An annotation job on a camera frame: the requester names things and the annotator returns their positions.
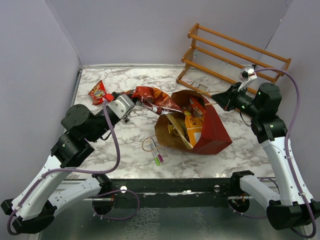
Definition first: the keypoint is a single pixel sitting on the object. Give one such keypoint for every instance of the red white small box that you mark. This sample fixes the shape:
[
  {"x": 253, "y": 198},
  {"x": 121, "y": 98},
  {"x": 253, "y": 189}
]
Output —
[{"x": 187, "y": 80}]

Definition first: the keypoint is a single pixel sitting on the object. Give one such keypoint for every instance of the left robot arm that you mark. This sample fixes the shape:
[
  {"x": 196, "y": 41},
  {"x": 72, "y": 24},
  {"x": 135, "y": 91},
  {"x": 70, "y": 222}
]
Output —
[{"x": 60, "y": 183}]

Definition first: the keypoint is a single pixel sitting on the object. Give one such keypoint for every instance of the red cheez-it snack bag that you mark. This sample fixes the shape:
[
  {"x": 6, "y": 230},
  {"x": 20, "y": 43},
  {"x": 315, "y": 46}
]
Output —
[{"x": 98, "y": 93}]

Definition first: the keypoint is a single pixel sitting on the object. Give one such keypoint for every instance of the red doritos chip bag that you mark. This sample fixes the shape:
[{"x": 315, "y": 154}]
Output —
[{"x": 155, "y": 100}]

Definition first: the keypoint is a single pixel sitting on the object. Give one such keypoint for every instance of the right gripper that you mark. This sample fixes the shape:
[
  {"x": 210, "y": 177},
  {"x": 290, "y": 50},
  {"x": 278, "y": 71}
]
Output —
[{"x": 227, "y": 99}]

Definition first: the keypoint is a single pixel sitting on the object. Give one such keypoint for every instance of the open small cardboard box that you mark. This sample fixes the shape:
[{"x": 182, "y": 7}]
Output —
[{"x": 202, "y": 88}]

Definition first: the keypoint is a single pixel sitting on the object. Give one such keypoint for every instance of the wooden shelf rack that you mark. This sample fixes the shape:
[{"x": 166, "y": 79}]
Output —
[{"x": 223, "y": 57}]

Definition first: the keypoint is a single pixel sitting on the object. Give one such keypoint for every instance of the yellow m&m's packet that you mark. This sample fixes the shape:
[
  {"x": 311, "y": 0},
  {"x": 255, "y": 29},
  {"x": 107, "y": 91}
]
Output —
[{"x": 176, "y": 130}]

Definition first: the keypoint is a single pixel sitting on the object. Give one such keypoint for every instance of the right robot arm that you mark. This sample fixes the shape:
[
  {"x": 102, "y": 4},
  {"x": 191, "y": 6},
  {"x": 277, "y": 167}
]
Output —
[{"x": 293, "y": 206}]

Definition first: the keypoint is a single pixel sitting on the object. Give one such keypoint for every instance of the yellow kettle chips bag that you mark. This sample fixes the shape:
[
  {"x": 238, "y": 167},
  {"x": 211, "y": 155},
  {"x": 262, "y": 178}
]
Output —
[{"x": 194, "y": 126}]

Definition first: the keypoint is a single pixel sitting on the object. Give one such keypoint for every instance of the green cap marker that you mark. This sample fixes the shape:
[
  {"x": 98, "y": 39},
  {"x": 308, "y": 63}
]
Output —
[{"x": 153, "y": 153}]

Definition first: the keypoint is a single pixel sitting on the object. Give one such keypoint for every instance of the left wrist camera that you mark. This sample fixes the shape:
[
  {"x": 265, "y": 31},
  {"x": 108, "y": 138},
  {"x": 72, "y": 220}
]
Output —
[{"x": 119, "y": 110}]

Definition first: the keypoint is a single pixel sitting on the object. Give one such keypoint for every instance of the red brown paper bag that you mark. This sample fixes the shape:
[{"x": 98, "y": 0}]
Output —
[{"x": 214, "y": 137}]

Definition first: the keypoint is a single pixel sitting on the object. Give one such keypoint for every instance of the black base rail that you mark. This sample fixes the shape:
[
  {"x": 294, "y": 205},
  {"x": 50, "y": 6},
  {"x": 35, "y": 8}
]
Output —
[{"x": 168, "y": 193}]

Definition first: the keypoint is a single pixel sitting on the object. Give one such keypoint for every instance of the teal white snack bag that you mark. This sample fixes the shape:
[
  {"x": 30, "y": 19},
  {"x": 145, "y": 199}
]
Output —
[{"x": 197, "y": 110}]

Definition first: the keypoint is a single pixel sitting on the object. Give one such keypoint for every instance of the purple cap marker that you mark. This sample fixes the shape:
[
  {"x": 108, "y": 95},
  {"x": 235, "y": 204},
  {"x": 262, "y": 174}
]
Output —
[{"x": 156, "y": 150}]

